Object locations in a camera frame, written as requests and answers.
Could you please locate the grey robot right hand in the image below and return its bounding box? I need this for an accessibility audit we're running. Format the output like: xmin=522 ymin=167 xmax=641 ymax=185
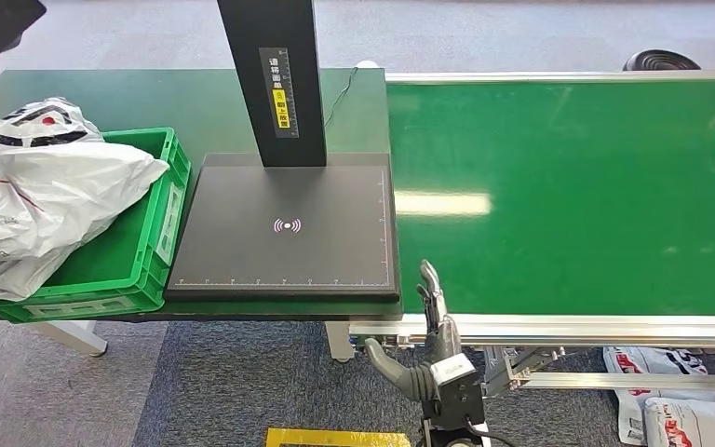
xmin=363 ymin=259 xmax=463 ymax=402

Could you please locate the white courier bag black logo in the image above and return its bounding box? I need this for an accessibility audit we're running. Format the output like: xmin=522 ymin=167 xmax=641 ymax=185
xmin=0 ymin=97 xmax=170 ymax=262

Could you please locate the green conveyor belt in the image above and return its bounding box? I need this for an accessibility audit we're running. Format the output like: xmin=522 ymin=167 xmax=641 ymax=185
xmin=386 ymin=80 xmax=715 ymax=318

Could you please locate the white upright table leg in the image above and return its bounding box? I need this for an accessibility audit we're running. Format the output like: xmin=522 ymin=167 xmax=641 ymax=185
xmin=324 ymin=321 xmax=356 ymax=364

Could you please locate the yellow floor tape marker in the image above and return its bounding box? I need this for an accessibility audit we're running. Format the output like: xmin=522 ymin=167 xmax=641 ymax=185
xmin=265 ymin=427 xmax=413 ymax=447

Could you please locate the white courier bag on floor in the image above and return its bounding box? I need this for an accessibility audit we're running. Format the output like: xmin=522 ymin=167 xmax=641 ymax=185
xmin=602 ymin=346 xmax=715 ymax=447
xmin=642 ymin=398 xmax=715 ymax=447

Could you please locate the green plastic crate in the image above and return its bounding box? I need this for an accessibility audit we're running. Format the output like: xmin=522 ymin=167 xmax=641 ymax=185
xmin=0 ymin=127 xmax=192 ymax=324

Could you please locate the black yellow column label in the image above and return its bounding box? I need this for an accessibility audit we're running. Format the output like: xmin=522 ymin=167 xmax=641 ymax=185
xmin=258 ymin=47 xmax=301 ymax=140

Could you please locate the white angled table leg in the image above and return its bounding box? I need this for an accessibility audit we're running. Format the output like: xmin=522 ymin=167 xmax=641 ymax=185
xmin=24 ymin=319 xmax=109 ymax=358

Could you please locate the black scanner column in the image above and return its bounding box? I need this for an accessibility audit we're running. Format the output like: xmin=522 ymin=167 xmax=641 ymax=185
xmin=216 ymin=0 xmax=328 ymax=169

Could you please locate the green table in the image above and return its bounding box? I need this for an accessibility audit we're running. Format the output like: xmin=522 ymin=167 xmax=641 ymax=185
xmin=0 ymin=67 xmax=404 ymax=323

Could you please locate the black round ribbed disc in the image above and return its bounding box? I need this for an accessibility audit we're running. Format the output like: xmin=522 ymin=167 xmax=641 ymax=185
xmin=622 ymin=48 xmax=702 ymax=72

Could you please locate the white courier bag red print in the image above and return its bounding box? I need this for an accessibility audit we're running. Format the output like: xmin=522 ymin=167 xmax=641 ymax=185
xmin=0 ymin=243 xmax=82 ymax=303

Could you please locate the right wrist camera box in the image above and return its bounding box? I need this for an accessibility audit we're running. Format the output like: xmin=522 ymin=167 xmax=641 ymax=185
xmin=429 ymin=353 xmax=487 ymax=431

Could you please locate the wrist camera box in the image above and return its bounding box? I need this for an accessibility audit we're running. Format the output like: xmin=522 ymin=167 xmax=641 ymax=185
xmin=0 ymin=0 xmax=47 ymax=67
xmin=429 ymin=353 xmax=487 ymax=431

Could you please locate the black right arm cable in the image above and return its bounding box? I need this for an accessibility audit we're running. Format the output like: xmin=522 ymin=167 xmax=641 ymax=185
xmin=465 ymin=422 xmax=519 ymax=447

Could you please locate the black scanner base plate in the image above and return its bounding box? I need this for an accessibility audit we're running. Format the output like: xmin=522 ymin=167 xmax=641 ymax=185
xmin=165 ymin=153 xmax=400 ymax=304

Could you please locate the aluminium conveyor frame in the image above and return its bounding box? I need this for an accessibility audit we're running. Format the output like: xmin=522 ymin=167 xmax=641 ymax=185
xmin=347 ymin=70 xmax=715 ymax=409

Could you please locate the thin black table cable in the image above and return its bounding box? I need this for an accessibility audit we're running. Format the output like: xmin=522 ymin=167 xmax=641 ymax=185
xmin=323 ymin=66 xmax=359 ymax=129

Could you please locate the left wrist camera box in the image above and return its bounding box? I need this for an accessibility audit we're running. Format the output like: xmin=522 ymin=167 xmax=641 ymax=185
xmin=0 ymin=0 xmax=47 ymax=67

